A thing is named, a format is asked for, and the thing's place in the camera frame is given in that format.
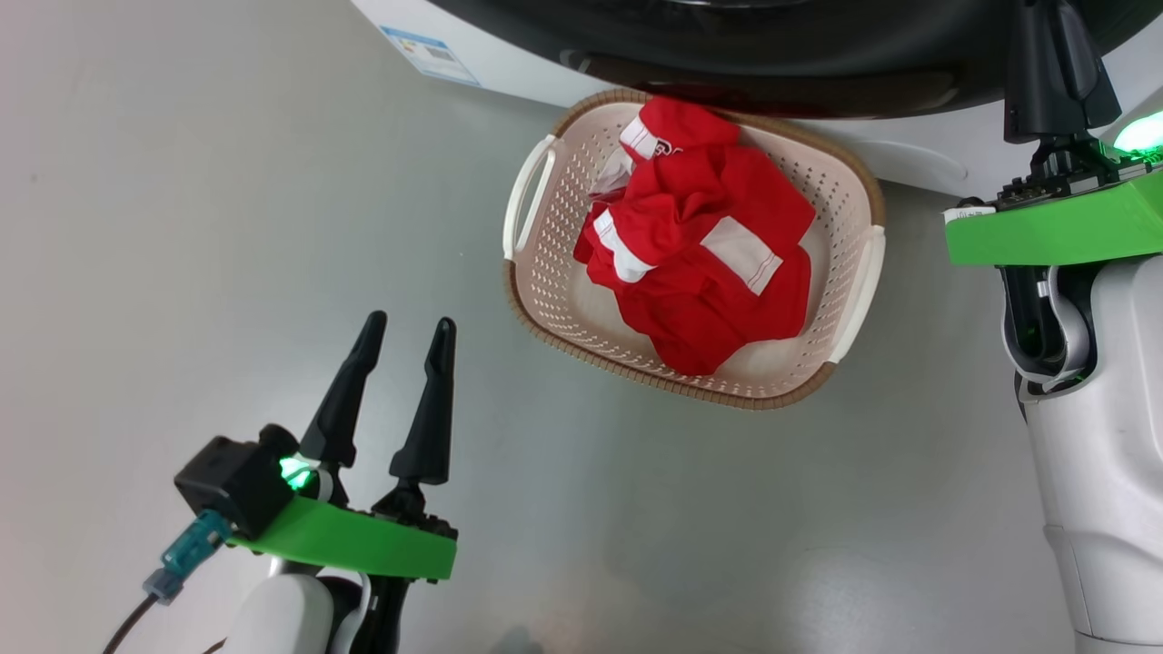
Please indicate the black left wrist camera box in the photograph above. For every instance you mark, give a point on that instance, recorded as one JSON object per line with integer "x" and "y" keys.
{"x": 232, "y": 477}

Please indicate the round white filter cover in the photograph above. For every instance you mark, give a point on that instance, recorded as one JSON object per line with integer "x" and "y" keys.
{"x": 918, "y": 168}

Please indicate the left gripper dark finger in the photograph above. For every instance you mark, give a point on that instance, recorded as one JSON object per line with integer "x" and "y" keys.
{"x": 341, "y": 418}
{"x": 427, "y": 436}

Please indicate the blue energy label sticker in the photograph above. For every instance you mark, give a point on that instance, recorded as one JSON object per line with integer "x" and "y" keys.
{"x": 427, "y": 54}

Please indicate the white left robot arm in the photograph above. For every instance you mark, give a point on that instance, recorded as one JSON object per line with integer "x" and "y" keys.
{"x": 282, "y": 618}

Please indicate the red garment with white stripes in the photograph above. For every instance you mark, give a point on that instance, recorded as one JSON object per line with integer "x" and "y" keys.
{"x": 700, "y": 300}

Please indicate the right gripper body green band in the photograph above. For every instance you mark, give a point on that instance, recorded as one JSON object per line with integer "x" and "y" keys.
{"x": 1054, "y": 227}

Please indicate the black round glass washer door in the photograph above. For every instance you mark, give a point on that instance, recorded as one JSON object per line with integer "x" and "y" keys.
{"x": 772, "y": 64}

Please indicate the cream perforated basket brown rim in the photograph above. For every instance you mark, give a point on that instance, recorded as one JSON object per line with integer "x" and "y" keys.
{"x": 563, "y": 272}

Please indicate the white front-load washing machine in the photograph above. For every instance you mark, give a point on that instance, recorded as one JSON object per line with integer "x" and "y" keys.
{"x": 509, "y": 64}

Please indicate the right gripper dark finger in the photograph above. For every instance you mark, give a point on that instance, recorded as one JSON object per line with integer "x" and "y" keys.
{"x": 1090, "y": 91}
{"x": 1036, "y": 73}

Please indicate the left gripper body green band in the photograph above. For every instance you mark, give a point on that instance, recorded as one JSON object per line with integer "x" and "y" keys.
{"x": 363, "y": 545}

